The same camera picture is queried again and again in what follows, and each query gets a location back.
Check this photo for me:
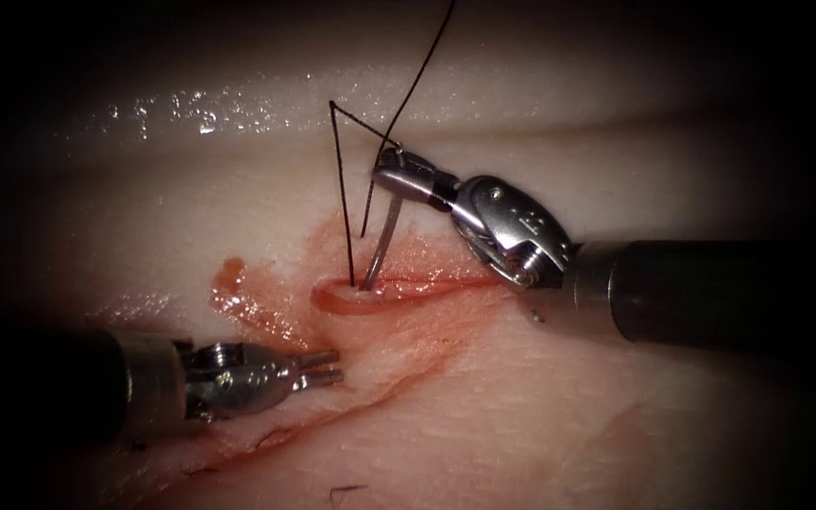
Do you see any right arm needle driver jaw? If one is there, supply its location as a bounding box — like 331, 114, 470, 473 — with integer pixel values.
376, 145, 440, 187
372, 166, 439, 207

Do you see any left arm needle driver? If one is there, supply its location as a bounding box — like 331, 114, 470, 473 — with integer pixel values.
172, 341, 304, 423

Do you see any left arm needle driver jaw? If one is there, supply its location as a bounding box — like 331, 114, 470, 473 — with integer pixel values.
297, 348, 341, 370
294, 367, 346, 393

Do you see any right arm needle driver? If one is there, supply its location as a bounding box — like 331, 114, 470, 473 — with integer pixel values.
430, 173, 581, 290

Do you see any black thread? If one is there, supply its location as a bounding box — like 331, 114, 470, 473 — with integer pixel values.
328, 0, 457, 287

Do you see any curved steel needle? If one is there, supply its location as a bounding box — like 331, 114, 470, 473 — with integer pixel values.
361, 194, 405, 292

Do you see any tissue pad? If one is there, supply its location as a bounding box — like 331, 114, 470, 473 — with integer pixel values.
0, 13, 816, 510

